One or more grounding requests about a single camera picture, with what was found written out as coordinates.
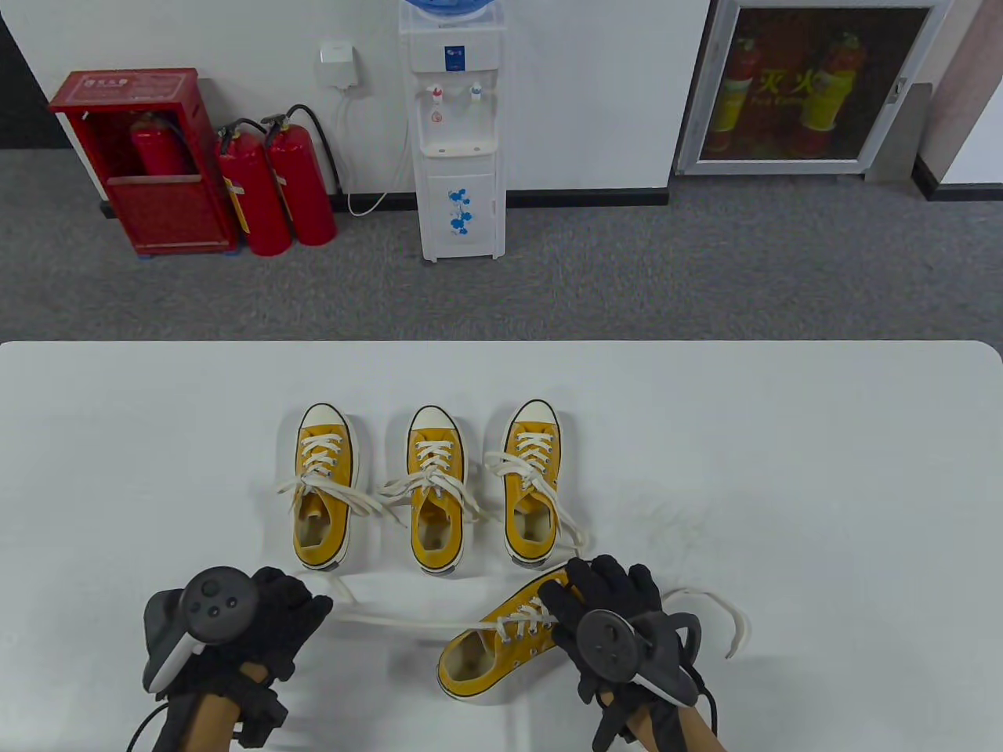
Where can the person's left hand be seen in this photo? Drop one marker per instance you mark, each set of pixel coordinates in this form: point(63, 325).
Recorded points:
point(286, 615)

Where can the person's right hand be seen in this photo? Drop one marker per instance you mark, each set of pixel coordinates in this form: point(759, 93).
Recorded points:
point(603, 583)

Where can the white shoe lace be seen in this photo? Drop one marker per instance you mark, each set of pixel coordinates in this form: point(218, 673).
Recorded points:
point(407, 621)
point(433, 458)
point(323, 450)

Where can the person's right forearm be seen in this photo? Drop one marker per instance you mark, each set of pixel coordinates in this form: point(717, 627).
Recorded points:
point(666, 728)

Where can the person's left forearm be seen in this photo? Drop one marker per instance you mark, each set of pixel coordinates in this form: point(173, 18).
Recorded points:
point(208, 717)

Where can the grey tracking controller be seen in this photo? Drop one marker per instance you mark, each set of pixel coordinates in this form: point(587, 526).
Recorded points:
point(215, 603)
point(607, 642)

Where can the white water dispenser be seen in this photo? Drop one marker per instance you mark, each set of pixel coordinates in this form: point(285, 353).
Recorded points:
point(458, 196)

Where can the red fire extinguisher cabinet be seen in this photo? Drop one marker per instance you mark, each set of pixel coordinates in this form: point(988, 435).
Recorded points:
point(172, 211)

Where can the red fire extinguisher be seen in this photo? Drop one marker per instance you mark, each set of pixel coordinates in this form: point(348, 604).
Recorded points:
point(255, 196)
point(302, 188)
point(157, 153)

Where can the glass door fire cabinet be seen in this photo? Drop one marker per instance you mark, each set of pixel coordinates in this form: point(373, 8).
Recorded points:
point(823, 94)

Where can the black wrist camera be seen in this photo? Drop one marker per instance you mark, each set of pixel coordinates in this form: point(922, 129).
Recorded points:
point(262, 717)
point(611, 724)

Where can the white wall box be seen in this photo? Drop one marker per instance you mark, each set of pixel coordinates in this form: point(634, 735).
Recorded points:
point(341, 66)

